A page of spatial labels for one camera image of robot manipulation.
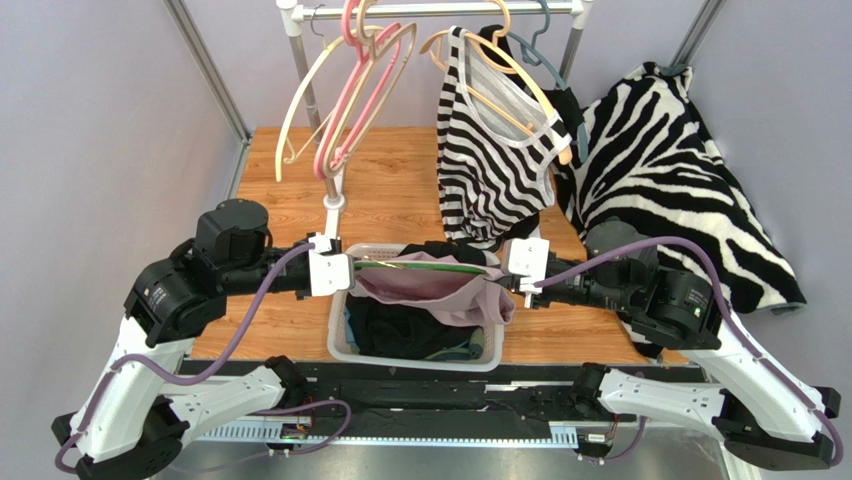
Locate black tank top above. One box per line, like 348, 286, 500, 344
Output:
344, 240, 489, 361

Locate dark top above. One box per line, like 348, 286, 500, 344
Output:
350, 252, 516, 327

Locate green tank top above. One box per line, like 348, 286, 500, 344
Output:
425, 328, 485, 362

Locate cream plastic hanger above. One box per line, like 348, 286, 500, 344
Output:
274, 6, 384, 184

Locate pink plastic hanger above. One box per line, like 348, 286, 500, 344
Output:
312, 0, 406, 181

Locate blue tank top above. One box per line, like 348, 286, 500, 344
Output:
343, 308, 359, 354

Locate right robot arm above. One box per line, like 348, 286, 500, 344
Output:
507, 220, 844, 471

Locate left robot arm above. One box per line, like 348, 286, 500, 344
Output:
52, 199, 338, 479

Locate zebra striped tank top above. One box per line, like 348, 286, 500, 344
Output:
436, 26, 572, 252

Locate teal plastic hanger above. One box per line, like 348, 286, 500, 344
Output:
507, 1, 589, 163

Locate tan hanger under striped top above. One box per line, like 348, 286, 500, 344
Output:
419, 0, 574, 166

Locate white plastic basket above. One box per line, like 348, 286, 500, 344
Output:
327, 241, 507, 372

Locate zebra print blanket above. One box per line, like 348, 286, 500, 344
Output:
559, 62, 807, 315

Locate white clothes rack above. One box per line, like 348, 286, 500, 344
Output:
276, 0, 593, 234

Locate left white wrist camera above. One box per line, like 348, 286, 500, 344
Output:
308, 233, 355, 297

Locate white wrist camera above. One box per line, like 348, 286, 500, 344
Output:
498, 238, 550, 309
308, 233, 355, 297

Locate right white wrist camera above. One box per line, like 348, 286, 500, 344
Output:
498, 238, 550, 309

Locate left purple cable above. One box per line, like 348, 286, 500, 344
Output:
53, 242, 317, 475

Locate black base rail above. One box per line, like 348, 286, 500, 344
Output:
207, 362, 731, 456

